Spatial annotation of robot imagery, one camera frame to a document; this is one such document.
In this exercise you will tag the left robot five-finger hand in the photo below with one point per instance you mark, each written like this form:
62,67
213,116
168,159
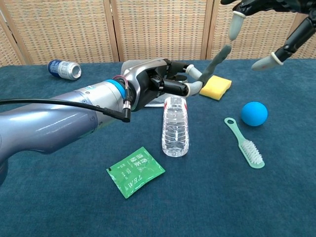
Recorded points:
145,81

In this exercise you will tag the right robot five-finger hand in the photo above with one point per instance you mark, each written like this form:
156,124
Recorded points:
293,34

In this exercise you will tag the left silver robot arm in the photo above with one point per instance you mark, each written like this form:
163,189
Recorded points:
61,123

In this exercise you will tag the grey zip plastic bag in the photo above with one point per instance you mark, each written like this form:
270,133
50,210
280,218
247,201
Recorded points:
154,103

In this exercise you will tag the clear plastic water bottle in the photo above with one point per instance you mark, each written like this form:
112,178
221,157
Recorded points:
175,126

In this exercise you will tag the wicker folding screen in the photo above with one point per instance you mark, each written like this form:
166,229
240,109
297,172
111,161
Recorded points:
160,24

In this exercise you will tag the yellow sponge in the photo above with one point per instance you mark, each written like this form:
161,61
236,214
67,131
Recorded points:
217,87

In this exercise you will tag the blue aluminium drink can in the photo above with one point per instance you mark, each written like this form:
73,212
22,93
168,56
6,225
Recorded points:
63,69

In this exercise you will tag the blue ball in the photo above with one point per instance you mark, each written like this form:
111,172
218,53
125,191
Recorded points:
254,113

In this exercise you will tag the green tea packet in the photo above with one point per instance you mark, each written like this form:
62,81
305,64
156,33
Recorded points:
134,172

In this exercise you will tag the mint green brush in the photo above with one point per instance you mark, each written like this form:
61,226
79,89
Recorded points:
247,145

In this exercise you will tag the blue tablecloth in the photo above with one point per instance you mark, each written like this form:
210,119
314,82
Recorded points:
74,209

